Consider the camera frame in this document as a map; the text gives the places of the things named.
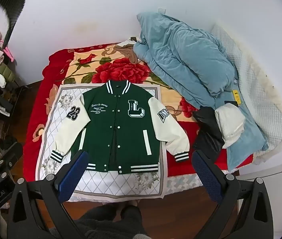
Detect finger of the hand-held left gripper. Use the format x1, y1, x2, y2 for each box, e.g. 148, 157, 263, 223
0, 142, 23, 180

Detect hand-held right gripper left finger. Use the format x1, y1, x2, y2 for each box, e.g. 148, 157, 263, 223
6, 150, 89, 239

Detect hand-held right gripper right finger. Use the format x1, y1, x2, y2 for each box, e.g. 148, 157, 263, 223
191, 149, 274, 239

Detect green and white varsity jacket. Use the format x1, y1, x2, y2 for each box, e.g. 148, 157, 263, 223
50, 80, 190, 175

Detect black garment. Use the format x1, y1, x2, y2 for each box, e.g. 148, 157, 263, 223
192, 106, 228, 160

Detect white quilted floral cloth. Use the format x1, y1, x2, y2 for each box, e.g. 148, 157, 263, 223
35, 83, 168, 196

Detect white folded garment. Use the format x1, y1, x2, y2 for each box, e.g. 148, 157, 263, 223
214, 103, 246, 149

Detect person's legs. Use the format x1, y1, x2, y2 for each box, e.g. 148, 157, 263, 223
76, 199, 149, 239

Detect yellow tag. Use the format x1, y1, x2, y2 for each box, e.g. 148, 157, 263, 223
232, 89, 241, 105

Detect pink hanger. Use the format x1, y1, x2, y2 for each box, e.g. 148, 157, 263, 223
3, 47, 15, 63

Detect white textured bedspread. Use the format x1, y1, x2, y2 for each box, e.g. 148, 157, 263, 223
210, 24, 282, 165

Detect red floral blanket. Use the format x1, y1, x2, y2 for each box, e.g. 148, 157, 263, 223
23, 41, 254, 183

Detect light blue quilt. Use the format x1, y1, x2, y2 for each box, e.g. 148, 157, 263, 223
133, 12, 269, 172

